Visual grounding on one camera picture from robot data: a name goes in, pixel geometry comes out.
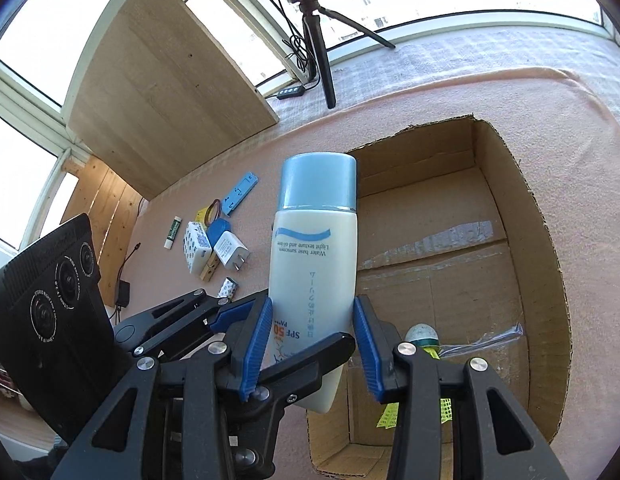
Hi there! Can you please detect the green and white lip balm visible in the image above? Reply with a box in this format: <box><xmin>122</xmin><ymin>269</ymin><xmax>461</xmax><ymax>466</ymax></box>
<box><xmin>164</xmin><ymin>215</ymin><xmax>183</xmax><ymax>250</ymax></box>

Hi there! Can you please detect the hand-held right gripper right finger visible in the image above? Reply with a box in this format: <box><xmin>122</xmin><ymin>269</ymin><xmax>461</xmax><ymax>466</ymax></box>
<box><xmin>352</xmin><ymin>296</ymin><xmax>572</xmax><ymax>480</ymax></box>

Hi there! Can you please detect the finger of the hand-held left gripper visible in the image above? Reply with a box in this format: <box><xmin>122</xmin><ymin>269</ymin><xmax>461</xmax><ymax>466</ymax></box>
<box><xmin>222</xmin><ymin>332</ymin><xmax>357</xmax><ymax>480</ymax></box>
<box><xmin>112</xmin><ymin>287</ymin><xmax>269</xmax><ymax>361</ymax></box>

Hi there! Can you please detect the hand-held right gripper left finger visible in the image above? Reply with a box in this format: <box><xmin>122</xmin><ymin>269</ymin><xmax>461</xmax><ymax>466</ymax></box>
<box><xmin>50</xmin><ymin>296</ymin><xmax>275</xmax><ymax>480</ymax></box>

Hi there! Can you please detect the white patterned tissue pack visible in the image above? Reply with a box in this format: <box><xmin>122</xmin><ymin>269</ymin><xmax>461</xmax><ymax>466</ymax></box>
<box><xmin>181</xmin><ymin>221</ymin><xmax>212</xmax><ymax>275</ymax></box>

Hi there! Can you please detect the light wooden board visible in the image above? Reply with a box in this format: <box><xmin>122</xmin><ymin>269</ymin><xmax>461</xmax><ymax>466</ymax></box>
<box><xmin>67</xmin><ymin>0</ymin><xmax>281</xmax><ymax>201</ymax></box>

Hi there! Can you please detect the white wall charger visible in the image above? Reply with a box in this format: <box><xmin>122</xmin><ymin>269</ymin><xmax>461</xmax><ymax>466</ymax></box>
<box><xmin>213</xmin><ymin>231</ymin><xmax>251</xmax><ymax>273</ymax></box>

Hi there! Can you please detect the cardboard box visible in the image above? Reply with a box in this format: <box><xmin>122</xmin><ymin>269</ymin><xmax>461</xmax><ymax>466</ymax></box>
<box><xmin>307</xmin><ymin>115</ymin><xmax>573</xmax><ymax>478</ymax></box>

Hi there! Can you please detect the black cable with inline controller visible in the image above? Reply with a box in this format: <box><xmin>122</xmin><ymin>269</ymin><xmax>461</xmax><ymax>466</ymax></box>
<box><xmin>260</xmin><ymin>0</ymin><xmax>318</xmax><ymax>102</ymax></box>

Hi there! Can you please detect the black tripod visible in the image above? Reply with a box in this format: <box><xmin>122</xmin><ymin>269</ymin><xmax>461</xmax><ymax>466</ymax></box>
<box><xmin>287</xmin><ymin>0</ymin><xmax>397</xmax><ymax>110</ymax></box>

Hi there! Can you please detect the clear plastic wrapper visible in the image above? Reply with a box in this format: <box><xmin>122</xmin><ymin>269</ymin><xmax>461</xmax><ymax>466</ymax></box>
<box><xmin>437</xmin><ymin>322</ymin><xmax>526</xmax><ymax>358</ymax></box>

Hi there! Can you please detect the white textured cloth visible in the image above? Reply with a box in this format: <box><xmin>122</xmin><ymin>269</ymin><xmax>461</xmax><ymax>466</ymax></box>
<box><xmin>270</xmin><ymin>22</ymin><xmax>620</xmax><ymax>126</ymax></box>

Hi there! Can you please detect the blue round case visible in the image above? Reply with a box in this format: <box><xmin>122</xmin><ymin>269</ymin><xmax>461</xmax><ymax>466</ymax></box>
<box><xmin>206</xmin><ymin>217</ymin><xmax>233</xmax><ymax>246</ymax></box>

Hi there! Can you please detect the pine plank panel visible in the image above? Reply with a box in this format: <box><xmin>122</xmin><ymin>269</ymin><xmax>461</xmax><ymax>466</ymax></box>
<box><xmin>60</xmin><ymin>154</ymin><xmax>150</xmax><ymax>306</ymax></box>

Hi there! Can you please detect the pink blanket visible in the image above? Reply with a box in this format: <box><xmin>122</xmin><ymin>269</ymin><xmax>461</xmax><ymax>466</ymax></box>
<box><xmin>104</xmin><ymin>66</ymin><xmax>620</xmax><ymax>480</ymax></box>

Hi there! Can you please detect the yellow-green shuttlecock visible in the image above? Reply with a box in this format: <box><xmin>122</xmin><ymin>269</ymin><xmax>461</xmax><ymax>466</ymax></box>
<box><xmin>377</xmin><ymin>324</ymin><xmax>455</xmax><ymax>431</ymax></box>

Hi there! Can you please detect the black charging cable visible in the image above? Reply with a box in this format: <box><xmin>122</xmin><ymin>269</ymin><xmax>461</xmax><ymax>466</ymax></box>
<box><xmin>110</xmin><ymin>242</ymin><xmax>143</xmax><ymax>323</ymax></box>

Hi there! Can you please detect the white sunscreen bottle blue cap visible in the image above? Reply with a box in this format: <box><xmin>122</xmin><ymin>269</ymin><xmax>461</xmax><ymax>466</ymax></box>
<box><xmin>262</xmin><ymin>152</ymin><xmax>361</xmax><ymax>413</ymax></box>

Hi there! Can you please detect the blue phone stand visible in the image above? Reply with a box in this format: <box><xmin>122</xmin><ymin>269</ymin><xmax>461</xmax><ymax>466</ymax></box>
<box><xmin>221</xmin><ymin>172</ymin><xmax>258</xmax><ymax>217</ymax></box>

